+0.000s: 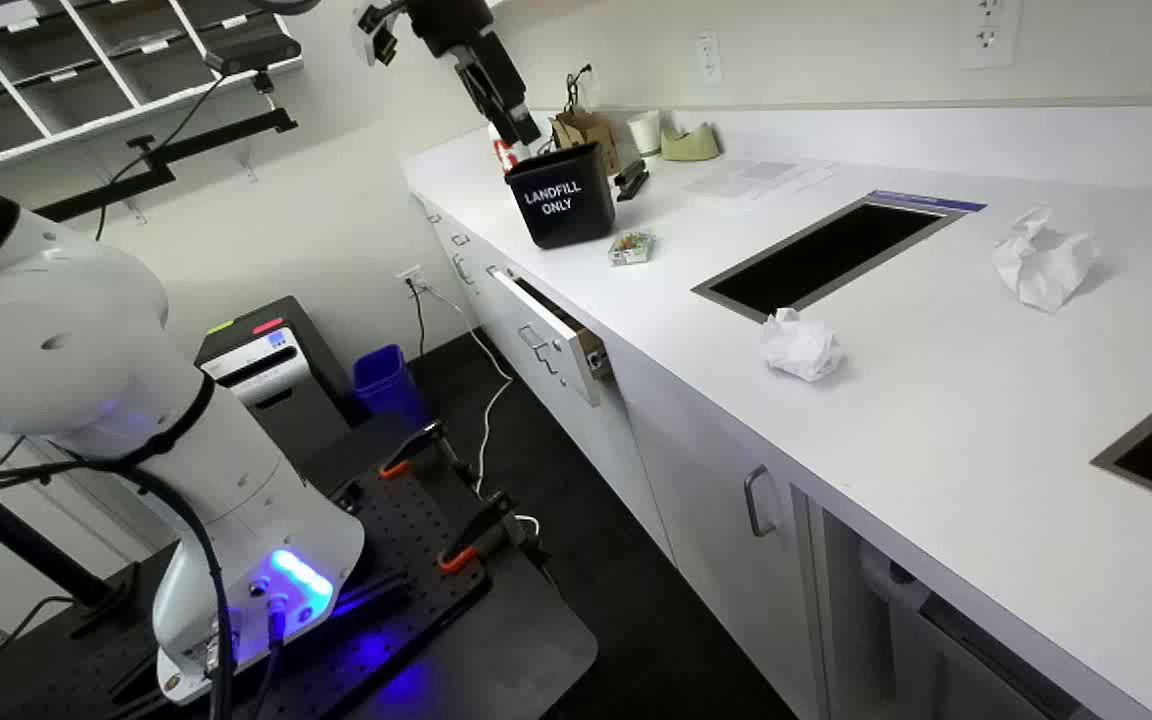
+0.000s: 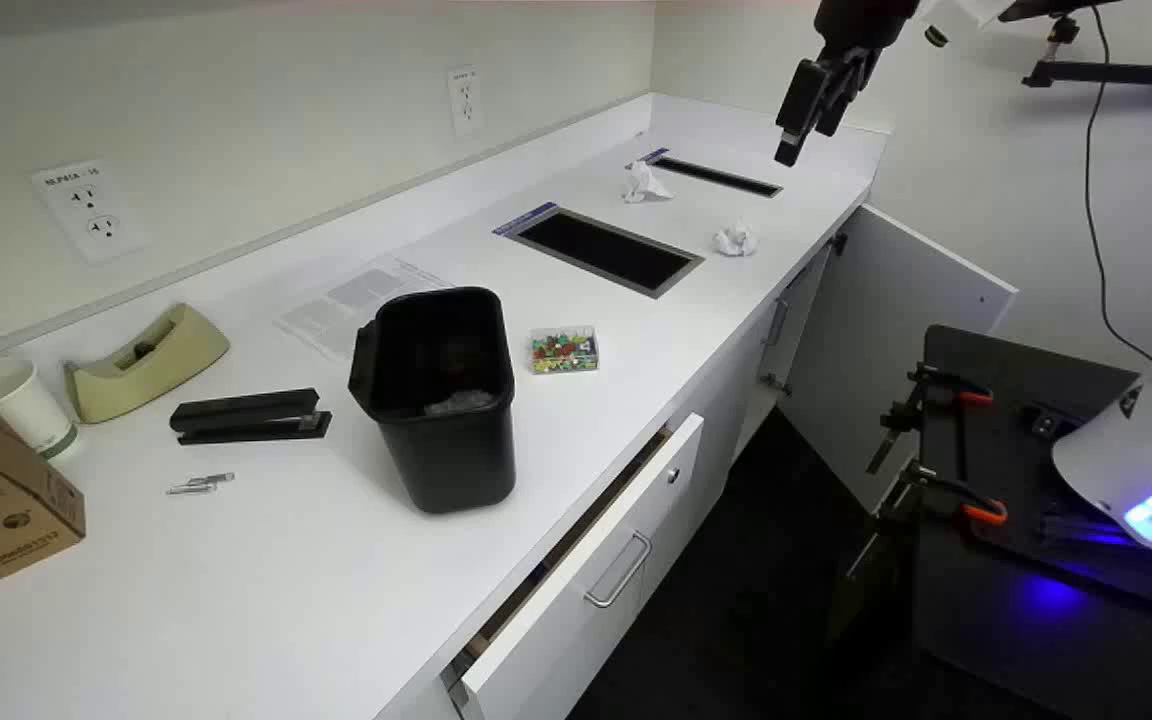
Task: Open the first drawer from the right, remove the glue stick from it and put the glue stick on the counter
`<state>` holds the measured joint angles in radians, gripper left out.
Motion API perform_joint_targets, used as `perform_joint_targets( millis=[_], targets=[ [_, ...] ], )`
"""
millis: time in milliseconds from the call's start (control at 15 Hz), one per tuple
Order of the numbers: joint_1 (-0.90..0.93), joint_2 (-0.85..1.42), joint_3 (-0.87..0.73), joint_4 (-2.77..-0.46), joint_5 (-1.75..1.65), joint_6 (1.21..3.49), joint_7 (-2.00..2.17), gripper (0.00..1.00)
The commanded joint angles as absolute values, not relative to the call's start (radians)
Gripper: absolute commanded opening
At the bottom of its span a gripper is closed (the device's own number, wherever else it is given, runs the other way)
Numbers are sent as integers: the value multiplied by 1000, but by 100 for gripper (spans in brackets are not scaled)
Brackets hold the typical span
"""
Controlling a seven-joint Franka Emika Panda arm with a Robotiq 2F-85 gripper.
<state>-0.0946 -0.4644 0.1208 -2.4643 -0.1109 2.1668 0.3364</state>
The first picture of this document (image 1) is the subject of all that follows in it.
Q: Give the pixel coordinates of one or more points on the crumpled white paper near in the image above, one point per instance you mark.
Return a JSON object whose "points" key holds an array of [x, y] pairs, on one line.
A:
{"points": [[797, 345]]}

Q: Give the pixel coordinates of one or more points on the white mail sorter shelf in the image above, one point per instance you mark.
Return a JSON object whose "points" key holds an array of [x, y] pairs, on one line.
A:
{"points": [[83, 67]]}

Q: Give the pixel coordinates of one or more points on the tape dispenser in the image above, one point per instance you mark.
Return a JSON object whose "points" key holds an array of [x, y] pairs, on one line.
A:
{"points": [[688, 145]]}

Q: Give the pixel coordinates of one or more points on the crumpled white paper far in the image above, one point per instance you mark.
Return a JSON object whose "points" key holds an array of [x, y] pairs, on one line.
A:
{"points": [[1046, 264]]}

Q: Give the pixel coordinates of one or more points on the blue small bin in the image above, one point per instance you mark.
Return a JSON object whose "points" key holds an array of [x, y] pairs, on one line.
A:
{"points": [[386, 387]]}

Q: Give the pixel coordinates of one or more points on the orange handled clamp upper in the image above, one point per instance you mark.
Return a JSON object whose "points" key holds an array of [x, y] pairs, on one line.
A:
{"points": [[409, 451]]}

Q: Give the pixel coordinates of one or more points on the silver cabinet handle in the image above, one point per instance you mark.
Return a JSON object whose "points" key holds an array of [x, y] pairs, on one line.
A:
{"points": [[758, 510]]}

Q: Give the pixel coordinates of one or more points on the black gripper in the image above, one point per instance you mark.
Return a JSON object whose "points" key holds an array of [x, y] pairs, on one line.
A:
{"points": [[463, 29]]}

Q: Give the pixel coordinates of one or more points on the white wooden drawer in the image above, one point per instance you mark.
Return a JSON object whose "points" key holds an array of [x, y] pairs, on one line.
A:
{"points": [[560, 345]]}

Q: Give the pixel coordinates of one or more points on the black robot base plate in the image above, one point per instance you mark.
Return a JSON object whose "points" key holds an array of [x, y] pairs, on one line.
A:
{"points": [[493, 642]]}

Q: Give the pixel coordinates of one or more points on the black landfill only bin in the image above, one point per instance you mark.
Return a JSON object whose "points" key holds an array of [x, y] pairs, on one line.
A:
{"points": [[560, 199]]}

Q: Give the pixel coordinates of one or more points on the crumpled white paper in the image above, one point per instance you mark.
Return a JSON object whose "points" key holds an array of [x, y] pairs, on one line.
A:
{"points": [[797, 345], [1046, 264]]}

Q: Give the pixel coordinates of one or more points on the brown paper bag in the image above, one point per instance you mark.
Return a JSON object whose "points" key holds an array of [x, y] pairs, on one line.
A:
{"points": [[576, 126]]}

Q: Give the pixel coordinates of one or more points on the wall power outlet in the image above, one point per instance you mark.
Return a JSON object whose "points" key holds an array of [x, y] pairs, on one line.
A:
{"points": [[990, 32]]}

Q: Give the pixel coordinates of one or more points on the orange handled clamp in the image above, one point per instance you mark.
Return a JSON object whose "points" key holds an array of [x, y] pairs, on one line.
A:
{"points": [[481, 521], [409, 451]]}

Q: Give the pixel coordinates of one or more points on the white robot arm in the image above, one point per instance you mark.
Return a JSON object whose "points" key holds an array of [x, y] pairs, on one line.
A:
{"points": [[88, 364]]}

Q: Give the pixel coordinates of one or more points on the white cup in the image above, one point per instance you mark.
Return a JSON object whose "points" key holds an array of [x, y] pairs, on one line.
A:
{"points": [[645, 134]]}

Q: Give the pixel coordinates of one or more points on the orange handled clamp lower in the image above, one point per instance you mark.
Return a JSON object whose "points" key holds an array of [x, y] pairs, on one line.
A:
{"points": [[481, 521]]}

